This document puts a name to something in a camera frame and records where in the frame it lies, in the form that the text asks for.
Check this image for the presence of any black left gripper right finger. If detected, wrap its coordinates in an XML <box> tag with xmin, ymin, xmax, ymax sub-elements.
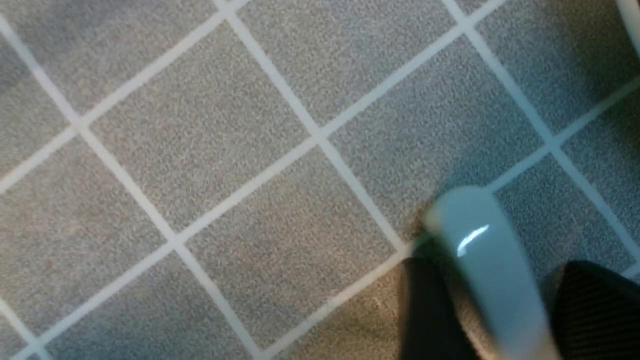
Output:
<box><xmin>551</xmin><ymin>260</ymin><xmax>640</xmax><ymax>360</ymax></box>

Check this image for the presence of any thin-rimmed white cup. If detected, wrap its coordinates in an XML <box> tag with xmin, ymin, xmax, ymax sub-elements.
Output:
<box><xmin>615</xmin><ymin>0</ymin><xmax>640</xmax><ymax>57</ymax></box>

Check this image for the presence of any plain white ceramic spoon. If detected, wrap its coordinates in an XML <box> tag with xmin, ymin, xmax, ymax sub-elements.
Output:
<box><xmin>423</xmin><ymin>186</ymin><xmax>562</xmax><ymax>360</ymax></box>

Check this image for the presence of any grey checked tablecloth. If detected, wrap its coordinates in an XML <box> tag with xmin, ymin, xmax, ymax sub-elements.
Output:
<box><xmin>1</xmin><ymin>0</ymin><xmax>639</xmax><ymax>360</ymax></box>

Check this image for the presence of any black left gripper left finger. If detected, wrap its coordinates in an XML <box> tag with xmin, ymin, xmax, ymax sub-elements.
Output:
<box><xmin>402</xmin><ymin>257</ymin><xmax>479</xmax><ymax>360</ymax></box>

